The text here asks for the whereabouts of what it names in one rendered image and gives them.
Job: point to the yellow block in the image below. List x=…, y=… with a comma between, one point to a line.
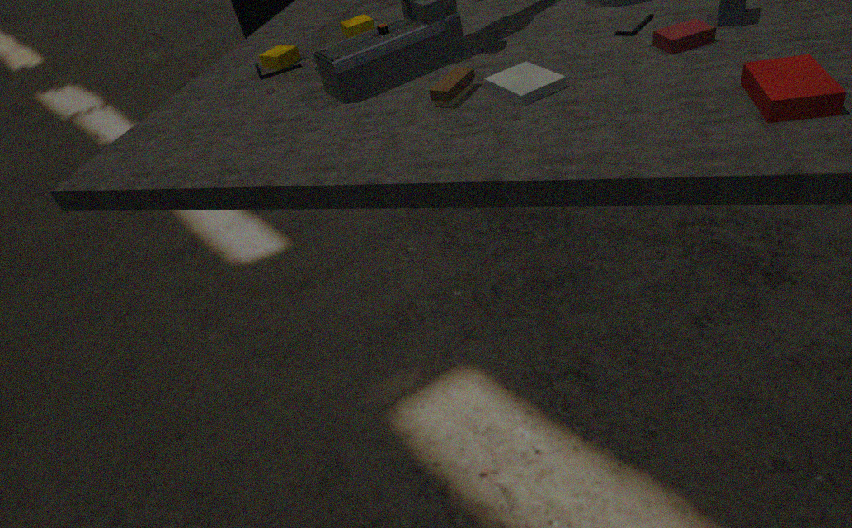
x=357, y=26
x=280, y=57

